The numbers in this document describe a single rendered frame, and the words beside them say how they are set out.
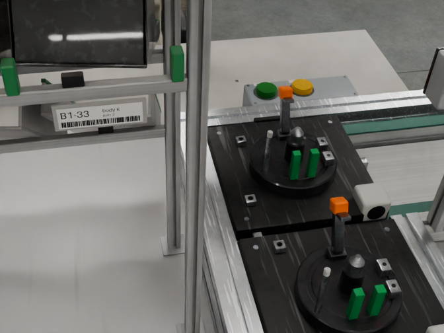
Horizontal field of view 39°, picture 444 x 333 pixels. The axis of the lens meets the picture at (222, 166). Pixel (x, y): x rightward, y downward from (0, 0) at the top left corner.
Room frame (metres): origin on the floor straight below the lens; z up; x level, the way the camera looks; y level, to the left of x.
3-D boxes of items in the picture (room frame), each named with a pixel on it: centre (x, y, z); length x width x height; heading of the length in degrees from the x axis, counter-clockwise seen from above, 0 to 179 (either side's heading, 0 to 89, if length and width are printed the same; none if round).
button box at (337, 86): (0.98, -0.14, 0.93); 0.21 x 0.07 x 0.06; 104
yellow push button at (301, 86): (0.98, -0.14, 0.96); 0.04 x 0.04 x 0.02
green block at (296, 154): (0.71, -0.11, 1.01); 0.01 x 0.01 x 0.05; 14
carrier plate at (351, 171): (0.75, -0.11, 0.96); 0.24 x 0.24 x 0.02; 14
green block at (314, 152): (0.71, -0.14, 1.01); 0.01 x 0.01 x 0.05; 14
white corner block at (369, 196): (0.68, -0.23, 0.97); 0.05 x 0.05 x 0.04; 14
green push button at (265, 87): (0.97, -0.07, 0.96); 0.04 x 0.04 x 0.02
